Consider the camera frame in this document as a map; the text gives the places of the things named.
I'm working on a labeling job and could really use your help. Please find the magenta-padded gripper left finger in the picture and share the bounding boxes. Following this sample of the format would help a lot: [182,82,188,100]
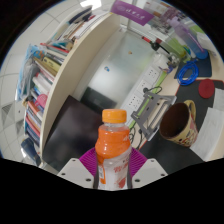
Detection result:
[57,147,100,190]

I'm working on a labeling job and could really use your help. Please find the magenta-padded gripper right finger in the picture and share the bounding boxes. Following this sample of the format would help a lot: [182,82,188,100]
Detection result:
[128,147,169,189]

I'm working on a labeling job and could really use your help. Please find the orange drink bottle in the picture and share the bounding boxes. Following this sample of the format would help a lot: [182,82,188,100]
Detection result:
[94,108,133,192]

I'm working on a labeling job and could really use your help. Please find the purple water bottle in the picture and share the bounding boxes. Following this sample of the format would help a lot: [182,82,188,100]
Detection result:
[169,16,209,61]

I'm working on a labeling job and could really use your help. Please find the black red-edged desk mat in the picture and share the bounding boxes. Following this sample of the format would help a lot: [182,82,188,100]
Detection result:
[138,78,224,174]

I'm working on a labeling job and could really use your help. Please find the black computer monitor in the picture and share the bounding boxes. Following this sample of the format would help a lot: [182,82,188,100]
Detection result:
[41,94,105,173]

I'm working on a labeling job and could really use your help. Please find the grey metal laptop stand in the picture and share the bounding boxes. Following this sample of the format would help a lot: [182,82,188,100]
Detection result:
[130,91,178,141]

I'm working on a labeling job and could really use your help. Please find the yellow floral mug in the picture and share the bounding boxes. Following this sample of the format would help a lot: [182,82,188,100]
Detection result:
[158,99,200,148]

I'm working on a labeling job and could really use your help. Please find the white paper napkin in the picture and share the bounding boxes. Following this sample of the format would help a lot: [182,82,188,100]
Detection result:
[199,107,224,163]
[213,98,224,113]

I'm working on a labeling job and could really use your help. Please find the white shelf with books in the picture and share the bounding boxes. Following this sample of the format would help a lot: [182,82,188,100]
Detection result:
[14,6,121,168]

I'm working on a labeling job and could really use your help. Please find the round red coaster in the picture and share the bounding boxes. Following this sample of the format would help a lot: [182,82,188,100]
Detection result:
[198,78,216,100]

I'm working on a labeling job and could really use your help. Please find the white jar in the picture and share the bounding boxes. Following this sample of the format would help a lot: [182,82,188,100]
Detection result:
[155,53,174,72]

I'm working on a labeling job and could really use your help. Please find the dark blue mouse pad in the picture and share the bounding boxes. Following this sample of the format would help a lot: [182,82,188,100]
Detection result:
[173,56,213,89]

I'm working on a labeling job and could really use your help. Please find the dark wine bottle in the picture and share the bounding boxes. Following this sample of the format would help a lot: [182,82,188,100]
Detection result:
[141,35,171,54]

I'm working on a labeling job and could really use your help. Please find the glass vase with green stems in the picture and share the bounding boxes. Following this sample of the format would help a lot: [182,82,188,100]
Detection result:
[164,36,191,59]

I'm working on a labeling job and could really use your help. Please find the crumpled white tissue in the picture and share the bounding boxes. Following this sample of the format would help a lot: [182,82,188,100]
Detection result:
[197,30,219,56]

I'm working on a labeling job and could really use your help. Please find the purple pennant flag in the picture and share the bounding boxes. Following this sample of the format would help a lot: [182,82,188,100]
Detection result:
[109,0,155,27]

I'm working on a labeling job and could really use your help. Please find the group photo poster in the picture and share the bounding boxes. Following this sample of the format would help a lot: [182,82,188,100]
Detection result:
[144,0,188,31]

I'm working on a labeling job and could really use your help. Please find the ceiling lights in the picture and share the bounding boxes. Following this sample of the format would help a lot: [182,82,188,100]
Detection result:
[79,0,103,10]

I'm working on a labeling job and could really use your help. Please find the white wall socket row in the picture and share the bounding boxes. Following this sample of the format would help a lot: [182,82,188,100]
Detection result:
[121,64,161,116]

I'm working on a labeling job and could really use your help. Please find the coiled blue cable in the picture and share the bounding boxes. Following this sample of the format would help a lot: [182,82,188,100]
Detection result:
[176,59,200,86]

